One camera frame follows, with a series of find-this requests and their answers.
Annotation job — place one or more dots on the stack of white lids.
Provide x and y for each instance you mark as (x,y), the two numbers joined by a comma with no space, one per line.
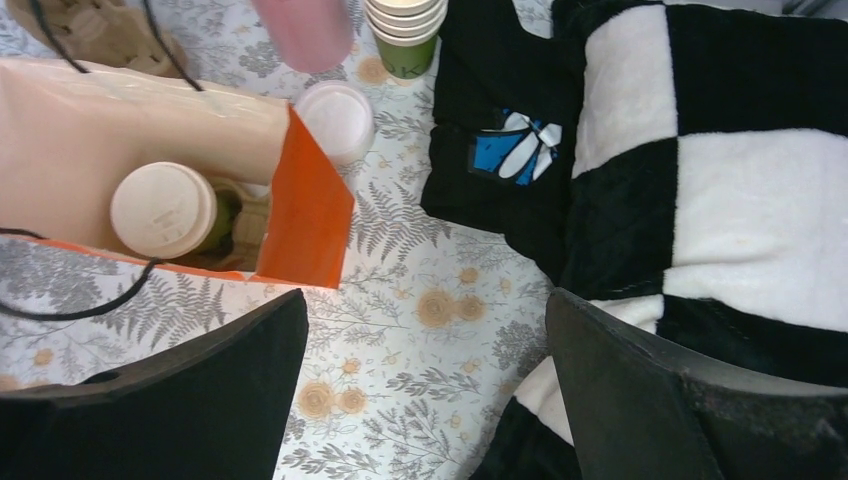
(340,118)

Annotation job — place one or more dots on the pink straw holder cup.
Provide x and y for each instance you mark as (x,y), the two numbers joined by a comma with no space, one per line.
(311,36)

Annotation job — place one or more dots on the green paper cup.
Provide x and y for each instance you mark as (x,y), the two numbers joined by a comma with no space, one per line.
(219,240)

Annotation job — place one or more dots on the black cloth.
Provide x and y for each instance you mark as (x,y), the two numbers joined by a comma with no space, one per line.
(506,105)

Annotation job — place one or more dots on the brown pulp cup carrier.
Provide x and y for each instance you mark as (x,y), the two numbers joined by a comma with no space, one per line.
(109,33)

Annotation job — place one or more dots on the orange paper bag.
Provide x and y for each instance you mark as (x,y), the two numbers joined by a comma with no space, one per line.
(71,131)

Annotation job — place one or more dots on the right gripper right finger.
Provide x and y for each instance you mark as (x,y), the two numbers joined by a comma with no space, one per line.
(642,407)

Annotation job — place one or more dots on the floral tablecloth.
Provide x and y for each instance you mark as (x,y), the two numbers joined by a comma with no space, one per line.
(408,365)

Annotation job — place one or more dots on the black white checkered pillow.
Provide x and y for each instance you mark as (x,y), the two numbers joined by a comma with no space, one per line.
(708,201)

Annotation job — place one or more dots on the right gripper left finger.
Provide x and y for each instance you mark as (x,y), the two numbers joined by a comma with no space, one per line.
(213,407)

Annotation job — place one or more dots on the white plastic lid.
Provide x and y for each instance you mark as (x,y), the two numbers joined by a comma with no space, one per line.
(164,210)

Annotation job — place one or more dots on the stack of paper cups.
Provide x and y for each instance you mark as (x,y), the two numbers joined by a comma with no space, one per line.
(406,34)

